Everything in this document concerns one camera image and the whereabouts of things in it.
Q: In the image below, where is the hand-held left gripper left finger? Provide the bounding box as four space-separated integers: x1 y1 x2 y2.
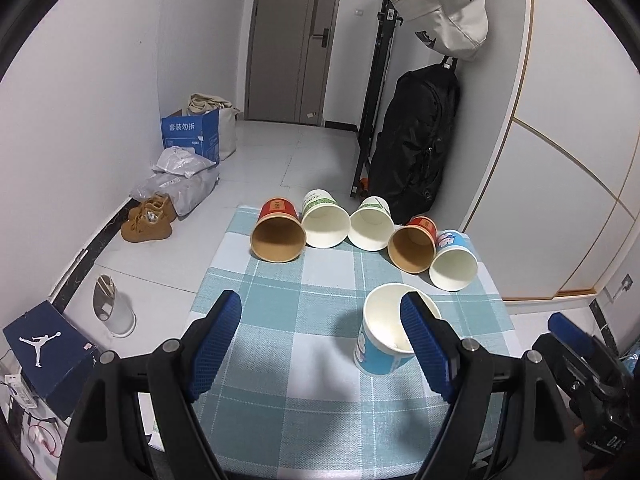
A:
57 290 243 480

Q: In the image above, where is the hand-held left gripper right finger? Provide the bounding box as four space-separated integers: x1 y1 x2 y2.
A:
399 292 584 480

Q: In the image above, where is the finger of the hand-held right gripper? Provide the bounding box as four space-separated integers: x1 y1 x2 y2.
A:
547 312 626 367

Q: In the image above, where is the blue white paper cup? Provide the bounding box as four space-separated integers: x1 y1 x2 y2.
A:
429 230 479 292
353 283 443 377

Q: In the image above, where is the red paper cup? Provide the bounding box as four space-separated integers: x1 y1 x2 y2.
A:
250 196 306 264
387 216 438 275

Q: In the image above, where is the white green paper cup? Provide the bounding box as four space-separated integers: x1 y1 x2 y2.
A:
301 189 351 249
348 196 394 252

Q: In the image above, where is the checked teal tablecloth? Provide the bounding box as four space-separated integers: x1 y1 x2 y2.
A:
187 205 516 480

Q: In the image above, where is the white cylindrical appliance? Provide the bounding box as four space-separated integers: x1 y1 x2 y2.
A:
93 274 137 339

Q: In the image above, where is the brown boot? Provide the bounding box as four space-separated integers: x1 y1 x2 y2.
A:
129 192 177 223
120 205 174 244

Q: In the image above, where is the grey plastic parcel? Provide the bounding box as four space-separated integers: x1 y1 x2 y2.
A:
130 162 221 216

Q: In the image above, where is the dark blue shoe box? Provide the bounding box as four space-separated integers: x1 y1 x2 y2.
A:
2 301 101 419

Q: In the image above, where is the white plastic parcel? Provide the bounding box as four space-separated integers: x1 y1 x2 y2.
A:
152 146 214 179

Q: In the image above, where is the white wardrobe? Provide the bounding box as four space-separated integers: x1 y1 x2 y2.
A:
460 0 640 302

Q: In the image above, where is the black backpack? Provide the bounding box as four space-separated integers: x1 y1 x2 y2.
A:
367 57 461 226

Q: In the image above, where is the white power strip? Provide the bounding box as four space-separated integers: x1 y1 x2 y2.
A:
0 372 39 409

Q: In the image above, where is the blue cardboard box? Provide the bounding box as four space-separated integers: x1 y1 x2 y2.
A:
161 109 221 164

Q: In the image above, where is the beige tote bag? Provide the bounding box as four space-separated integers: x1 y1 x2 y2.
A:
187 92 241 161

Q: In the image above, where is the black metal stand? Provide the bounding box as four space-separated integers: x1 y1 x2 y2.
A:
350 0 407 201

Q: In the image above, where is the grey door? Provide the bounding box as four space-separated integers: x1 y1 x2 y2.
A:
245 0 347 126

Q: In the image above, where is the beige hanging bag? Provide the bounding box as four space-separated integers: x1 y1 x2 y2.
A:
387 0 489 62

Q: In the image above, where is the wall socket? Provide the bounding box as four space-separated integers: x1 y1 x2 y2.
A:
612 272 636 304

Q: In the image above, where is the red cable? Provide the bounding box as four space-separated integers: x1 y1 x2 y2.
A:
29 419 67 457

